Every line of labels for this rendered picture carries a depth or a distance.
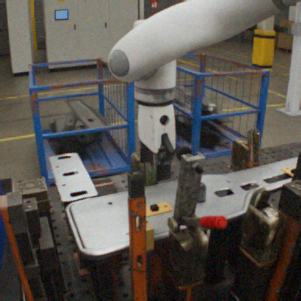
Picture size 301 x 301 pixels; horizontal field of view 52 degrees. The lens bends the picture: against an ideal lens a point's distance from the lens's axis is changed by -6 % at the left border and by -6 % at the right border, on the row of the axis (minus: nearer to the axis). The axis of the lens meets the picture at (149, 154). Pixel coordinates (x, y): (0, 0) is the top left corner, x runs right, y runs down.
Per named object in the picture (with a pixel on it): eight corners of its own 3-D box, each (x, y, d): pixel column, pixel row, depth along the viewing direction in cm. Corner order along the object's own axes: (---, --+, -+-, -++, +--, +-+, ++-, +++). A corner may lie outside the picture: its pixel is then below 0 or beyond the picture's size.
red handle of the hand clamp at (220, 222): (189, 213, 66) (231, 212, 51) (191, 223, 65) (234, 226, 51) (170, 218, 64) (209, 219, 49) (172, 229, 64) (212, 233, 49)
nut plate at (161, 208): (166, 202, 81) (167, 198, 81) (173, 210, 78) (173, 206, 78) (135, 209, 78) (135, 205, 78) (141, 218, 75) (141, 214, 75)
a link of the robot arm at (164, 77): (158, 92, 60) (183, 84, 67) (159, 19, 54) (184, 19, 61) (123, 87, 64) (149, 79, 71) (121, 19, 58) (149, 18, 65)
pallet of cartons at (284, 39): (309, 54, 1271) (312, 23, 1214) (297, 54, 1241) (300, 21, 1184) (288, 49, 1370) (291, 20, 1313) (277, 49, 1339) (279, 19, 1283)
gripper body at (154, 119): (183, 99, 64) (180, 151, 68) (161, 88, 72) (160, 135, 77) (147, 103, 61) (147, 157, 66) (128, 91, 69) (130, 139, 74)
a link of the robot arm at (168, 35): (269, 3, 37) (115, 96, 57) (291, 9, 49) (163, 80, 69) (235, -55, 37) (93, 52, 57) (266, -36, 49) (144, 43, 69)
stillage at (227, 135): (143, 132, 402) (143, 55, 362) (200, 125, 429) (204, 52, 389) (192, 176, 301) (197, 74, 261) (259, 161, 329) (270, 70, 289)
